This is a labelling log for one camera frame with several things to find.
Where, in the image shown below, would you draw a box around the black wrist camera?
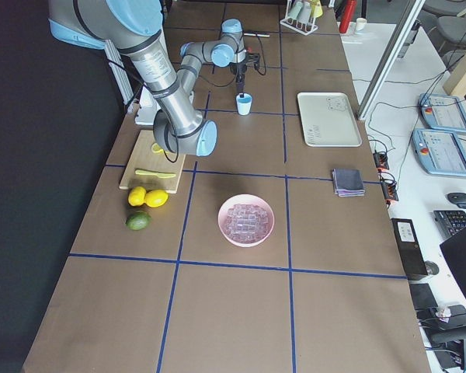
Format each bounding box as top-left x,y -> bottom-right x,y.
245,53 -> 260,71

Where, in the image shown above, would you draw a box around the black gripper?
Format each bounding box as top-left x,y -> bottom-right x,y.
231,61 -> 248,84

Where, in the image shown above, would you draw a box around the aluminium frame post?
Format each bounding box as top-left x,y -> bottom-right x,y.
357,0 -> 425,120

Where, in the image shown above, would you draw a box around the teach pendant far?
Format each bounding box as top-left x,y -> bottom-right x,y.
419,93 -> 466,134

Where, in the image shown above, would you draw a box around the lemon slices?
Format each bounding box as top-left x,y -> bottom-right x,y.
151,143 -> 164,154

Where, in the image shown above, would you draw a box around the white cup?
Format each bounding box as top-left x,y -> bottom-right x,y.
297,2 -> 312,24

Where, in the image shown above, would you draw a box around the orange black connector strip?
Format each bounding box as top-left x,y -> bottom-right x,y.
373,152 -> 398,206

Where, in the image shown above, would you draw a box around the teach pendant near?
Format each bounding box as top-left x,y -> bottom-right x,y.
412,128 -> 466,177

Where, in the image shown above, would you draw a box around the black keyboard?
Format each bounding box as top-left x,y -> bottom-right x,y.
433,210 -> 466,238

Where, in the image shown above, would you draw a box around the red bottle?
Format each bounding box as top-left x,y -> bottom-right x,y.
339,0 -> 357,34

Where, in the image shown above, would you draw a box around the yellow lemon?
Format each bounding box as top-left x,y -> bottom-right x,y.
127,186 -> 147,207
144,190 -> 169,208

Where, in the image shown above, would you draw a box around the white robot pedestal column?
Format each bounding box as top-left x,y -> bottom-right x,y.
134,85 -> 195,126

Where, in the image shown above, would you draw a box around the black computer mouse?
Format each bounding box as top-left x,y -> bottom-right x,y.
446,192 -> 466,209

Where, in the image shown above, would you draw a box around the yellow cup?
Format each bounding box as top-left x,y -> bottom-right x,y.
309,0 -> 323,19

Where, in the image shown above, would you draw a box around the small paper cup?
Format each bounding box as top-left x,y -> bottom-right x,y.
354,17 -> 367,33

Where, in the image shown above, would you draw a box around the yellow lemon left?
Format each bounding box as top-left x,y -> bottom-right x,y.
127,186 -> 147,207

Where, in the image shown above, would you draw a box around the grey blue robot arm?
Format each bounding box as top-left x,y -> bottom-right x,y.
48,0 -> 246,156

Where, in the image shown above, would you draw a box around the teach pendant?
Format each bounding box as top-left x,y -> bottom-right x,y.
419,93 -> 466,134
412,128 -> 466,177

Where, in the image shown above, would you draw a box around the dark folded cloth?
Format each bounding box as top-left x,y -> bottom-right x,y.
332,169 -> 365,197

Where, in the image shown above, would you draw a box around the light blue plastic cup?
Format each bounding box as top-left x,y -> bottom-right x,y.
236,92 -> 252,116

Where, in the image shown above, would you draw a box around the white wire cup rack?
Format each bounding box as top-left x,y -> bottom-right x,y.
280,1 -> 318,36

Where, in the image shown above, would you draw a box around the yellow lemon right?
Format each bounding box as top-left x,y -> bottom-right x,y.
144,190 -> 169,208

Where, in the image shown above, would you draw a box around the yellow green plastic knife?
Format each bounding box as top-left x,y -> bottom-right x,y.
134,169 -> 176,180

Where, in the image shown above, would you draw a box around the beige plastic tray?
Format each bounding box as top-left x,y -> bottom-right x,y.
297,92 -> 362,148

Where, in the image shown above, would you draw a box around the pink bowl of ice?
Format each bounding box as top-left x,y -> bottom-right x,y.
217,194 -> 275,248

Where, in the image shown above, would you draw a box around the grey office chair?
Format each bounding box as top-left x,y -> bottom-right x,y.
423,1 -> 466,55

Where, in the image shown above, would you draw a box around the black box device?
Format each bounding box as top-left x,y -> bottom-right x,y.
391,218 -> 428,281

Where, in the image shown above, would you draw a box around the mint green cup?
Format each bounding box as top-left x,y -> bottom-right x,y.
286,0 -> 303,19

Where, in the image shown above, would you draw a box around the wooden cutting board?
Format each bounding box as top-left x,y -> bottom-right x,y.
119,130 -> 186,193

